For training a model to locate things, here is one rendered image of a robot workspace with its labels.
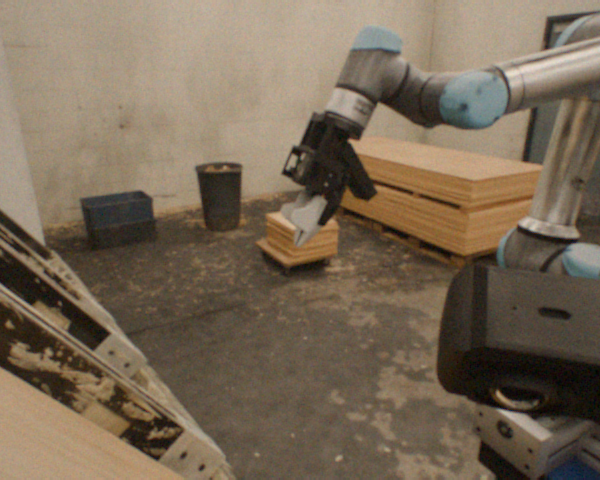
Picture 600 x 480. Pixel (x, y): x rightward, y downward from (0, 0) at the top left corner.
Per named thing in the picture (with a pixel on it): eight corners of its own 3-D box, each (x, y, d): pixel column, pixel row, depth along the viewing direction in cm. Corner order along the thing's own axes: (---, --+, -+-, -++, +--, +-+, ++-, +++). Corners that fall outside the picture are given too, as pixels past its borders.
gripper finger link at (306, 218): (274, 238, 74) (297, 185, 73) (302, 248, 77) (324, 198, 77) (283, 244, 72) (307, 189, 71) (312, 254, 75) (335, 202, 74)
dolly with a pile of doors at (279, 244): (338, 266, 397) (340, 222, 383) (285, 279, 372) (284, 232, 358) (303, 244, 447) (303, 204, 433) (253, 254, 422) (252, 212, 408)
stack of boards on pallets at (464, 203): (539, 249, 434) (555, 167, 407) (461, 272, 385) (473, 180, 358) (374, 193, 634) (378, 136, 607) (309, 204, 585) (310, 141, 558)
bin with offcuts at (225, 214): (253, 227, 497) (251, 168, 475) (208, 235, 473) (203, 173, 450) (235, 215, 539) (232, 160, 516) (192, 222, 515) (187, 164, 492)
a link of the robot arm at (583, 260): (588, 341, 81) (605, 270, 76) (531, 305, 93) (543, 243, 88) (641, 331, 84) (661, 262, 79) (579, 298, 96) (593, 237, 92)
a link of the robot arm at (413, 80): (453, 137, 74) (400, 106, 69) (417, 129, 84) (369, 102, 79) (478, 91, 72) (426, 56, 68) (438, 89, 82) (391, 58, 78)
